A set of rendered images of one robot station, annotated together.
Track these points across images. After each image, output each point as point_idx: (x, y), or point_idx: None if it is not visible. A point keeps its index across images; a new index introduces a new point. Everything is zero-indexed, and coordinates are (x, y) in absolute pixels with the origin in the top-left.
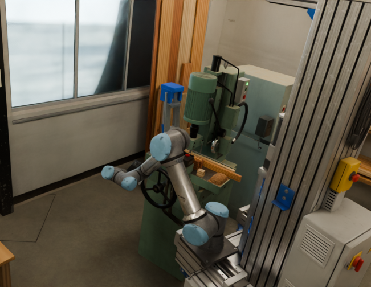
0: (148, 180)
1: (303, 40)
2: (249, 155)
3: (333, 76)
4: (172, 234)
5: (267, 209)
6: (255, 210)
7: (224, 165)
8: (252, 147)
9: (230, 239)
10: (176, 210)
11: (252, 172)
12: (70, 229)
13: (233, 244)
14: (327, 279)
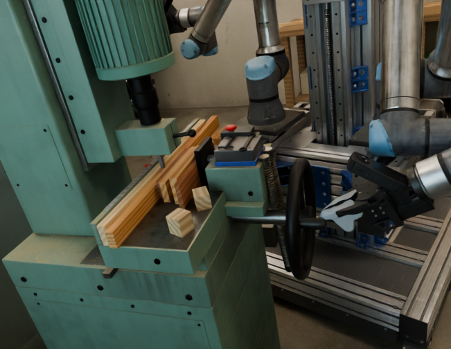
0: (215, 309)
1: None
2: (1, 206)
3: None
4: (262, 322)
5: (377, 23)
6: (350, 59)
7: (192, 128)
8: None
9: (329, 151)
10: (253, 271)
11: (28, 227)
12: None
13: (369, 120)
14: (421, 21)
